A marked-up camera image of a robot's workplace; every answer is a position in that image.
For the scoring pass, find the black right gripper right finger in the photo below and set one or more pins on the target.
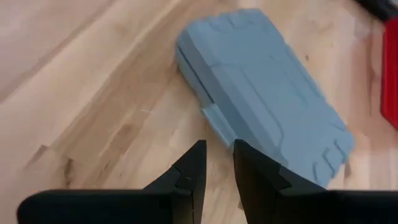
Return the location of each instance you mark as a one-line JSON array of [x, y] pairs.
[[267, 193]]

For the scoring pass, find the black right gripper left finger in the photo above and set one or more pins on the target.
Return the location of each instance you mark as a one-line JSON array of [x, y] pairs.
[[180, 199]]

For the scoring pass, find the grey-blue plastic tool case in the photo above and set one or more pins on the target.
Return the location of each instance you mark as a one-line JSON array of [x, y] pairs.
[[264, 93]]

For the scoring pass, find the red plastic bin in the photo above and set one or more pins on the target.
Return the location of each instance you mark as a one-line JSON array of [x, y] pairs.
[[390, 77]]

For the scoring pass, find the black aluminium table frame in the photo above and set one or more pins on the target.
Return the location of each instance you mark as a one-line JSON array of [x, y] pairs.
[[379, 7]]

